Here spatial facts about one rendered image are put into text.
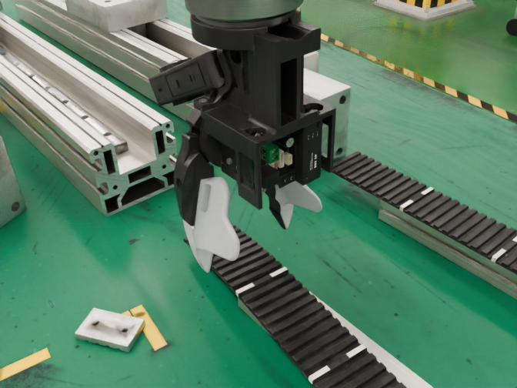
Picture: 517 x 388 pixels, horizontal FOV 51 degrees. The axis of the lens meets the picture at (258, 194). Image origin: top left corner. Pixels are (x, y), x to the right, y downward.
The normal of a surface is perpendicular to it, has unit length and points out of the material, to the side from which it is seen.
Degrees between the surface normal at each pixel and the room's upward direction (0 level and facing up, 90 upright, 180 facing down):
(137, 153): 0
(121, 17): 90
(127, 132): 90
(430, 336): 0
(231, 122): 1
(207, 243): 73
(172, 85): 92
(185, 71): 92
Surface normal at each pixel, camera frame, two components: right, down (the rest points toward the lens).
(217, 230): -0.75, 0.14
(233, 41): -0.19, 0.58
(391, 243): -0.03, -0.82
